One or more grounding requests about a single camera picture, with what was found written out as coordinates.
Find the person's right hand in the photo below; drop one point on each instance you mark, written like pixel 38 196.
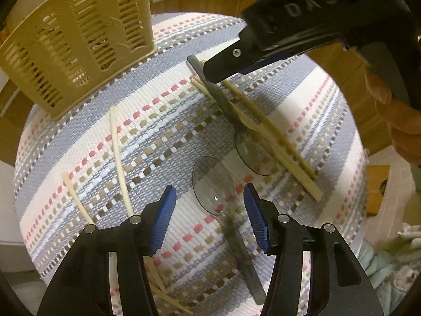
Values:
pixel 394 118

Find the yellow box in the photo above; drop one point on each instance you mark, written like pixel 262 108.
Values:
pixel 375 191

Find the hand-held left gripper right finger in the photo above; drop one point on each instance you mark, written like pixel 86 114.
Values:
pixel 258 221

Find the tan plastic utensil basket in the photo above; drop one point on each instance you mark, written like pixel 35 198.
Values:
pixel 82 36

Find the light green printed clothing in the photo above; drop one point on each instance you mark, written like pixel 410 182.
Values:
pixel 391 263

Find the metal spoon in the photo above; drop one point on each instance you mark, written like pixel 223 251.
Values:
pixel 217 200

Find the clear spoon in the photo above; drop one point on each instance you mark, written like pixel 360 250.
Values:
pixel 245 131

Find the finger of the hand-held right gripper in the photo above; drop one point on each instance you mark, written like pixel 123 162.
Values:
pixel 230 62

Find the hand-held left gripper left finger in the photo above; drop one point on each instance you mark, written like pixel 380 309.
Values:
pixel 161 221

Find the pale wooden chopstick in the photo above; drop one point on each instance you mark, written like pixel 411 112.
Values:
pixel 77 200
pixel 292 168
pixel 120 158
pixel 263 118

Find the striped woven placemat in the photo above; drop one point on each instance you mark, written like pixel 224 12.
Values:
pixel 164 131

